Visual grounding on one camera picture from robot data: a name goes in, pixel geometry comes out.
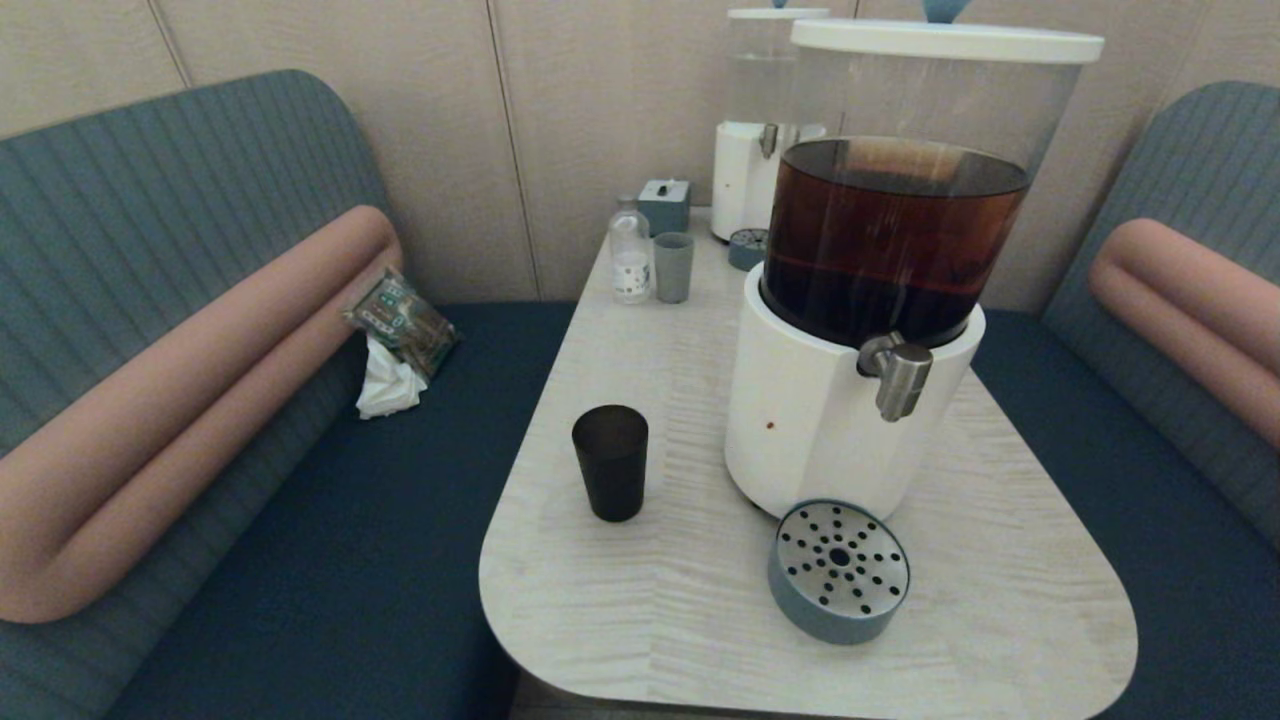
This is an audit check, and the dark brown plastic cup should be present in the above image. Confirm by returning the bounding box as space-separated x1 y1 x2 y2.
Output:
572 405 649 523

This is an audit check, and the metal dispenser tap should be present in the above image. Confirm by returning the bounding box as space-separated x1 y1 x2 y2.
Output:
857 332 934 423

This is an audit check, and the grey-blue cup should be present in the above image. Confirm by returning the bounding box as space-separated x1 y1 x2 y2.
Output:
654 232 695 304

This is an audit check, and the clear plastic bottle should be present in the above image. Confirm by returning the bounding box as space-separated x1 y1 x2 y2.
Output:
609 195 654 305

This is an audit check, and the small blue-grey drip tray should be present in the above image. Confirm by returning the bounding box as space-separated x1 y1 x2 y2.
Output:
727 228 771 272

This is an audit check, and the blue-grey tissue box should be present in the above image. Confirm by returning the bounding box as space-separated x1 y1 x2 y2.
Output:
637 179 692 237

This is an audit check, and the small clear water dispenser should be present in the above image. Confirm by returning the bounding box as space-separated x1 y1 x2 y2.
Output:
711 0 831 243

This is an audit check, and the green printed snack packet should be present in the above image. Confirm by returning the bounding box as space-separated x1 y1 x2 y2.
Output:
343 266 462 381

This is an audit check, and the crumpled white tissue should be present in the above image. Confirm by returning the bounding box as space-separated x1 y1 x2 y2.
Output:
356 333 429 420

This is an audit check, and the large blue-grey perforated drip tray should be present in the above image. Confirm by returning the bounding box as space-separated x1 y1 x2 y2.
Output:
768 500 912 646

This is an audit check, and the pink bolster cushion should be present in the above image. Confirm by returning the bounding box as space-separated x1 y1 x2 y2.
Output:
0 205 404 625
1088 218 1280 449

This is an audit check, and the teal ribbed sofa bench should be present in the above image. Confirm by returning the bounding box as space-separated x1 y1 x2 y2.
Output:
970 80 1280 720
0 68 581 720

